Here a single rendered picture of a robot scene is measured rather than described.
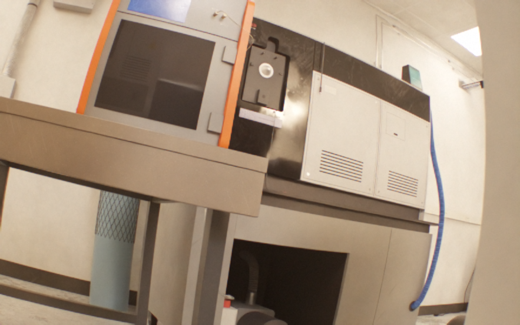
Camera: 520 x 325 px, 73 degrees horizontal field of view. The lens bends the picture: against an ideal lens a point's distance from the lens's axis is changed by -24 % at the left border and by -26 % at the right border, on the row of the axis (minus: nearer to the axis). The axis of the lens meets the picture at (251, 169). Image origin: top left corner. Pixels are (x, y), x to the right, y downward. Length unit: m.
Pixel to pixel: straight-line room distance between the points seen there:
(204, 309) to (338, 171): 1.07
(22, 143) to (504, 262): 0.79
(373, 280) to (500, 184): 1.67
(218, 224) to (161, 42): 0.43
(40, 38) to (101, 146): 2.09
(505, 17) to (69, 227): 2.54
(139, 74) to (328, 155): 1.07
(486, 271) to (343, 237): 1.53
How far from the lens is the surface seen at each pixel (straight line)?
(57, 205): 2.64
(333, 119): 1.89
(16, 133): 0.84
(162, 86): 0.98
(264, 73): 1.77
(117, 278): 2.32
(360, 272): 1.88
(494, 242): 0.29
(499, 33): 0.33
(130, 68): 0.97
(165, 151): 0.86
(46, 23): 2.91
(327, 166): 1.84
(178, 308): 1.58
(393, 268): 2.02
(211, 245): 0.97
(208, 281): 0.97
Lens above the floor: 0.53
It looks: 9 degrees up
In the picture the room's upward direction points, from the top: 9 degrees clockwise
